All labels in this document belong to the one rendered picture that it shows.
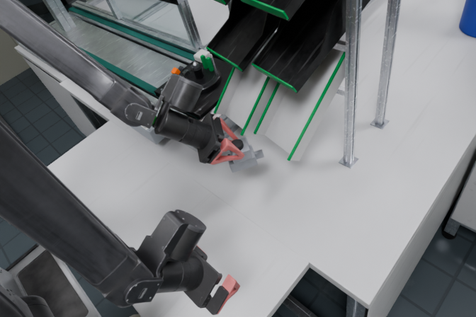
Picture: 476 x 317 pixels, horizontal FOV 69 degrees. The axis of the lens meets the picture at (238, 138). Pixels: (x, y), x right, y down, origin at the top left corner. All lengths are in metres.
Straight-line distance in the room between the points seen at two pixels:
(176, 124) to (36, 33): 0.29
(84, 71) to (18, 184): 0.38
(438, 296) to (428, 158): 0.88
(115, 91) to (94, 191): 0.55
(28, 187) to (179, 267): 0.30
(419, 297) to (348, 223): 0.92
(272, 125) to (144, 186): 0.44
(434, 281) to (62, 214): 1.62
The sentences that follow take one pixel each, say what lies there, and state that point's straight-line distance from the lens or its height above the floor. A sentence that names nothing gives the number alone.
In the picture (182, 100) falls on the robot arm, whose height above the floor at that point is 1.24.
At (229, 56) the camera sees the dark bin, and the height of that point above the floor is 1.20.
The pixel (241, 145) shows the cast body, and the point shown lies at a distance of 0.78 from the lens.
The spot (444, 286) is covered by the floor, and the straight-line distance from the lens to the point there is 1.82.
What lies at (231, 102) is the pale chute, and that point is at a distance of 0.98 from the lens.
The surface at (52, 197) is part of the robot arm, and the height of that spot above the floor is 1.42.
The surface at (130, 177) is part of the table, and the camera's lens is 1.15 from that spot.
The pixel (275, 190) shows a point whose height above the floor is 0.86.
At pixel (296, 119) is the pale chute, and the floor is 1.05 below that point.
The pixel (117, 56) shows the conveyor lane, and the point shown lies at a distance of 1.64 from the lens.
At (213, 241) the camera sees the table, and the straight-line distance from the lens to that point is 0.92.
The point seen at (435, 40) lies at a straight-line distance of 1.45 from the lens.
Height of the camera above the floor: 1.65
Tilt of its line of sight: 46 degrees down
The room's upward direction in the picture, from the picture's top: 17 degrees counter-clockwise
